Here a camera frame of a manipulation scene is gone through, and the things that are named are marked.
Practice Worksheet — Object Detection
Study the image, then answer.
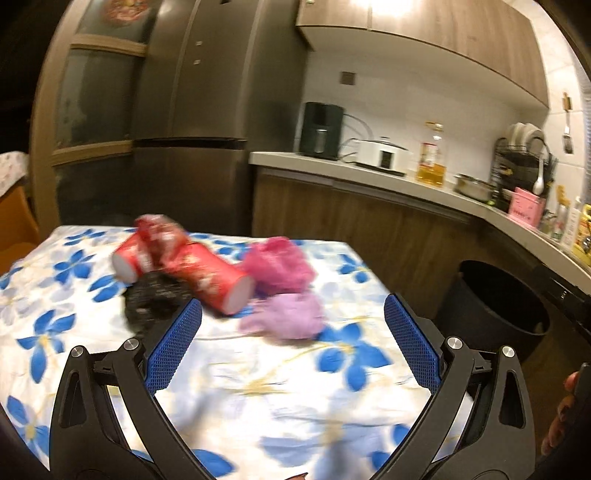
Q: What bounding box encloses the steel basin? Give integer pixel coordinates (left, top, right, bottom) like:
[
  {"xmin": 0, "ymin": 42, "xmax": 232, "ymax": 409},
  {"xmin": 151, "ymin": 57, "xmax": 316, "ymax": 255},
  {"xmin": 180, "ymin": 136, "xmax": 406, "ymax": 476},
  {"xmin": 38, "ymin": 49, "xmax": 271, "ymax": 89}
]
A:
[{"xmin": 453, "ymin": 174, "xmax": 497, "ymax": 203}]

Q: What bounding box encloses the dark steel refrigerator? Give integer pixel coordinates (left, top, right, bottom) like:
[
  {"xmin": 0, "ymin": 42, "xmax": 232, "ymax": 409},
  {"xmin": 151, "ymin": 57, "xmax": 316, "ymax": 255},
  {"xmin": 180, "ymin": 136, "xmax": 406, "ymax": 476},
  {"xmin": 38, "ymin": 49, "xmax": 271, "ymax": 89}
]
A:
[{"xmin": 131, "ymin": 0, "xmax": 310, "ymax": 236}]

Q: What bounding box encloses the cooking oil bottle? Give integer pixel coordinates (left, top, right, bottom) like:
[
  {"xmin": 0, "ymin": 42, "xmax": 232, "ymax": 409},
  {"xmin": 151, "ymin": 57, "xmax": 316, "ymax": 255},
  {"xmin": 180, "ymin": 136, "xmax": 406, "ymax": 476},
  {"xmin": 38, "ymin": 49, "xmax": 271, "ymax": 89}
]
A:
[{"xmin": 416, "ymin": 121, "xmax": 448, "ymax": 188}]

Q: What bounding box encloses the wooden glass door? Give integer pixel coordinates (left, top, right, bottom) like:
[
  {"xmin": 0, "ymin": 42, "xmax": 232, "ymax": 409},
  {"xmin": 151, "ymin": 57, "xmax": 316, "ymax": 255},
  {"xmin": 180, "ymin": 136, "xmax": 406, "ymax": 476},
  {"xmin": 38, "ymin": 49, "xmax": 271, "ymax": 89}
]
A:
[{"xmin": 30, "ymin": 0, "xmax": 153, "ymax": 227}]

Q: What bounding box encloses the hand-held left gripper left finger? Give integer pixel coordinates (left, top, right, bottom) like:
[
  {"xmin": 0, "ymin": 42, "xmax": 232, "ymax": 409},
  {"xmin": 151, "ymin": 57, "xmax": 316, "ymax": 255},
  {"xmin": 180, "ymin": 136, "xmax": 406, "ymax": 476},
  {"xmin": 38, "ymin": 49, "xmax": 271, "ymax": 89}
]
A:
[{"xmin": 48, "ymin": 298, "xmax": 208, "ymax": 480}]

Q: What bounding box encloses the red snack canister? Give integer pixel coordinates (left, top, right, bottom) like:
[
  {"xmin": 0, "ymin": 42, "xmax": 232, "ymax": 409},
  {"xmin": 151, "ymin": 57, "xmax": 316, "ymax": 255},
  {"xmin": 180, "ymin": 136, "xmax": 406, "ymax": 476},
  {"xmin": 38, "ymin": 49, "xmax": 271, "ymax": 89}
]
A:
[
  {"xmin": 168, "ymin": 240, "xmax": 254, "ymax": 317},
  {"xmin": 112, "ymin": 231, "xmax": 158, "ymax": 283}
]

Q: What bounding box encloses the pink utensil holder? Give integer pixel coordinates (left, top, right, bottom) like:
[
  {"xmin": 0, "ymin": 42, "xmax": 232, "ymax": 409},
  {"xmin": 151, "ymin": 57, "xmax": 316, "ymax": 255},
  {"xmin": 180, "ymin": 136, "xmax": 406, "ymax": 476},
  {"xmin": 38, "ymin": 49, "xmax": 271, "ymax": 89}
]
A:
[{"xmin": 508, "ymin": 187, "xmax": 543, "ymax": 229}]

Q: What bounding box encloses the black air fryer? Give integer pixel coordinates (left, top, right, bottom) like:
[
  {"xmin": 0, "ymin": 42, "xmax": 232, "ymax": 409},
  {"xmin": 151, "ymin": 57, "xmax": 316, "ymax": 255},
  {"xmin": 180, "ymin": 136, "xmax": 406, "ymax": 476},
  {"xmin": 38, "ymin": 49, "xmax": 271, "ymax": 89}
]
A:
[{"xmin": 299, "ymin": 102, "xmax": 346, "ymax": 161}]

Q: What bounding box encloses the white electric cooker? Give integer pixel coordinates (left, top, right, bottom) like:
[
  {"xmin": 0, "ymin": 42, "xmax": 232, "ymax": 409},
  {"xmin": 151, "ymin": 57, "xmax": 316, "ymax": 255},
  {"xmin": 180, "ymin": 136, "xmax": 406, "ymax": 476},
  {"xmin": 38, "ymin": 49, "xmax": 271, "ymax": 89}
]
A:
[{"xmin": 355, "ymin": 136, "xmax": 411, "ymax": 175}]

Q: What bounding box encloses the pink plastic bag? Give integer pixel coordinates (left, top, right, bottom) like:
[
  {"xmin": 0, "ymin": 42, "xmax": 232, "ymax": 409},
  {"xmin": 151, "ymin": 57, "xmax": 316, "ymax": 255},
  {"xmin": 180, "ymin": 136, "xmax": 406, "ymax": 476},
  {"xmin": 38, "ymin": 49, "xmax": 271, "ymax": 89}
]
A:
[{"xmin": 242, "ymin": 236, "xmax": 315, "ymax": 294}]

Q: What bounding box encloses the black dish rack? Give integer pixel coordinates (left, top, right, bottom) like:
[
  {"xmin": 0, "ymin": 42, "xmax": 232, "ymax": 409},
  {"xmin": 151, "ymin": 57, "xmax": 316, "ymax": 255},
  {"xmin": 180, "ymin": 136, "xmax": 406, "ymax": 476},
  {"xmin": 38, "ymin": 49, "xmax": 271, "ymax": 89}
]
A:
[{"xmin": 492, "ymin": 138, "xmax": 557, "ymax": 208}]

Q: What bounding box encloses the blue floral blanket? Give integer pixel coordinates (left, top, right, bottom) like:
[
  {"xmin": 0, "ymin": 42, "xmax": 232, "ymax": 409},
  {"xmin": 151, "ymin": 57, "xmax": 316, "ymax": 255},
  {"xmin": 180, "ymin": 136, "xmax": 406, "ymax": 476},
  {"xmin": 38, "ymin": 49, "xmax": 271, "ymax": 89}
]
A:
[{"xmin": 0, "ymin": 224, "xmax": 467, "ymax": 476}]

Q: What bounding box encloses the person's right hand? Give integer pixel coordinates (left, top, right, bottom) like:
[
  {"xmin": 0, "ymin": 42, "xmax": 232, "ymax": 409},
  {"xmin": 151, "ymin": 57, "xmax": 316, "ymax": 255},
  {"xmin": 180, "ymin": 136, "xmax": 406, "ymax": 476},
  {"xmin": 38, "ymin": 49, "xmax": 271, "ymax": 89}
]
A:
[{"xmin": 540, "ymin": 369, "xmax": 580, "ymax": 456}]

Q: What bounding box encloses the light purple plastic bag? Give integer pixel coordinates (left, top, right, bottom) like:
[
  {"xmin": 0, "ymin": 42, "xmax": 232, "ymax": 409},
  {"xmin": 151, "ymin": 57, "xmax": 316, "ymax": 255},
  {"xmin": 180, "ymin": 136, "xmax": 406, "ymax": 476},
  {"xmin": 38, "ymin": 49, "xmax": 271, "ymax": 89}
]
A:
[{"xmin": 239, "ymin": 293, "xmax": 326, "ymax": 341}]

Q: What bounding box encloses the hanging metal spatula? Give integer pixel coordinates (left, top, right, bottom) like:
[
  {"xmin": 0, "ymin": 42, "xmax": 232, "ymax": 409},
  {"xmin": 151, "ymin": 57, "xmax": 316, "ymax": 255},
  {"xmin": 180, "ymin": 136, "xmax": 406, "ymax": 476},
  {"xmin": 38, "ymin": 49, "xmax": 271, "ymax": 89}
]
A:
[{"xmin": 562, "ymin": 92, "xmax": 574, "ymax": 154}]

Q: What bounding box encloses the white ladle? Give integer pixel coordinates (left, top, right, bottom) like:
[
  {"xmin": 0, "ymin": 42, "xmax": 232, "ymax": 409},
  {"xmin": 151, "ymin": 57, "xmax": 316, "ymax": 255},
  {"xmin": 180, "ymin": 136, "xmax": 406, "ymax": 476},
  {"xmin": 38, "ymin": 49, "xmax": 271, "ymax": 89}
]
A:
[{"xmin": 532, "ymin": 152, "xmax": 546, "ymax": 195}]

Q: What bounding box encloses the white patterned cloth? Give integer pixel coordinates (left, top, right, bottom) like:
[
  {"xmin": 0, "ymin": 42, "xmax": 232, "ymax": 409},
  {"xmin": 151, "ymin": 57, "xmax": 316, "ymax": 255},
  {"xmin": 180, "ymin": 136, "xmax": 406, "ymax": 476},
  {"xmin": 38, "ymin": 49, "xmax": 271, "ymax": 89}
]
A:
[{"xmin": 0, "ymin": 151, "xmax": 31, "ymax": 195}]

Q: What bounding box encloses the black trash bin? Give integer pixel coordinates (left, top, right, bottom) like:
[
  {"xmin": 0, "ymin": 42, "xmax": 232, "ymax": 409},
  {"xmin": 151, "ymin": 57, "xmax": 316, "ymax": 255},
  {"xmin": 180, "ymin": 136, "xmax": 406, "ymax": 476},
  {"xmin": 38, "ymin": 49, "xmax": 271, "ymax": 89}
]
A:
[{"xmin": 436, "ymin": 260, "xmax": 550, "ymax": 365}]

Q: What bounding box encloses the kitchen counter cabinet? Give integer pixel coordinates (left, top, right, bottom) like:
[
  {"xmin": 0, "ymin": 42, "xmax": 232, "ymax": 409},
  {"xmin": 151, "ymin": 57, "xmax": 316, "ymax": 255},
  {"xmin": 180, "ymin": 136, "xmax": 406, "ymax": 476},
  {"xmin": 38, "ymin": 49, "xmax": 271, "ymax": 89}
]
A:
[{"xmin": 249, "ymin": 151, "xmax": 591, "ymax": 370}]

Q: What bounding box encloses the orange wooden chair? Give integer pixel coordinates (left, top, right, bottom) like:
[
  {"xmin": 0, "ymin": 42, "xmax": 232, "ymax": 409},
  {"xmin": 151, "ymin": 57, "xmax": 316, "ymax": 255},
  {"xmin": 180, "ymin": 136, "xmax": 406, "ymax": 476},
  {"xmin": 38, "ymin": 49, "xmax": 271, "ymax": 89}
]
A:
[{"xmin": 0, "ymin": 187, "xmax": 41, "ymax": 264}]

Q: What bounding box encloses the white bottle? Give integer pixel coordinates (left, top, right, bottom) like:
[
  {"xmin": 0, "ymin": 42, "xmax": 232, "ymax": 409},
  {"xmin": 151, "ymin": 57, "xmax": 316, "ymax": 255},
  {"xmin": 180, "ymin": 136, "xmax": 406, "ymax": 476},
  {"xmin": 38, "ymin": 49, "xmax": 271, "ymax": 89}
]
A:
[{"xmin": 560, "ymin": 196, "xmax": 583, "ymax": 245}]

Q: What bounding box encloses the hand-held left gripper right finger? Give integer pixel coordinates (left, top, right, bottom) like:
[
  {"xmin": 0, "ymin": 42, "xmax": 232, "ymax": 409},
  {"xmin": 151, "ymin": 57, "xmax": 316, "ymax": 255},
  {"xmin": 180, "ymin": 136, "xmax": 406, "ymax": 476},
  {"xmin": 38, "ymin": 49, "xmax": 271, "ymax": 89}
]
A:
[{"xmin": 369, "ymin": 293, "xmax": 536, "ymax": 480}]

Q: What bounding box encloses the yellow detergent bottle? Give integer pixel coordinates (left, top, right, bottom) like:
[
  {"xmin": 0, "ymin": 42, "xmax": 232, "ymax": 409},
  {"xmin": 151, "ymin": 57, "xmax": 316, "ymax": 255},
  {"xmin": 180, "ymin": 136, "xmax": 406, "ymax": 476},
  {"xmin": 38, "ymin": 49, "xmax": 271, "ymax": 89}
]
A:
[{"xmin": 571, "ymin": 203, "xmax": 591, "ymax": 266}]

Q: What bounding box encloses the red door decoration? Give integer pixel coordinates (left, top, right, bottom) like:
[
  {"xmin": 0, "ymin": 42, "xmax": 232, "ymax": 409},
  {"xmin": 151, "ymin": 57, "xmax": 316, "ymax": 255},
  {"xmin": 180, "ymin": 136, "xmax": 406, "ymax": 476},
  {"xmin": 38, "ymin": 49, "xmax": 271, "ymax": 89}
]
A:
[{"xmin": 104, "ymin": 0, "xmax": 151, "ymax": 21}]

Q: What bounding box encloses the wooden upper cabinet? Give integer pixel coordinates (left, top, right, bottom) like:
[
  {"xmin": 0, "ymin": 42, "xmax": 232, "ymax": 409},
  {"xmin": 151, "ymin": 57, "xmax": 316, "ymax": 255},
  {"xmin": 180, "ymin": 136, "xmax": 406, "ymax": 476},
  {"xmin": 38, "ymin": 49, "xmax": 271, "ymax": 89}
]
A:
[{"xmin": 295, "ymin": 0, "xmax": 550, "ymax": 109}]

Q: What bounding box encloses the red wrapper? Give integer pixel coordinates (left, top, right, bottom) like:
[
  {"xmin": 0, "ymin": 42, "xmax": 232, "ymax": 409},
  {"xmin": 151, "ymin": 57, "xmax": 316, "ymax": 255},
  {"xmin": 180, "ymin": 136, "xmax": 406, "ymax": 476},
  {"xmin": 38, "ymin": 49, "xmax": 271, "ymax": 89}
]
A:
[{"xmin": 134, "ymin": 213, "xmax": 190, "ymax": 273}]

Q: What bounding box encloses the black plastic bag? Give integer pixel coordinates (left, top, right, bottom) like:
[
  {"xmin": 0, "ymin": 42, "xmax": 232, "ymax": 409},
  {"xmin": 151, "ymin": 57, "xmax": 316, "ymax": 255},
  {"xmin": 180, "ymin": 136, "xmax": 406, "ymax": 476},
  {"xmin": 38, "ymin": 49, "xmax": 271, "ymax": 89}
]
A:
[{"xmin": 122, "ymin": 272, "xmax": 197, "ymax": 330}]

